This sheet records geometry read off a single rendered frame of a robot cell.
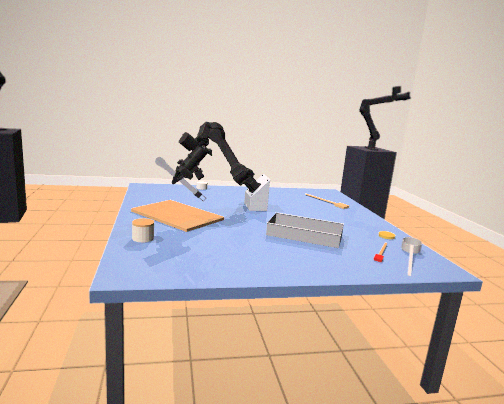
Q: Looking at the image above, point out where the orange flat board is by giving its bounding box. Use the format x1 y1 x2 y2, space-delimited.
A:
131 200 224 232

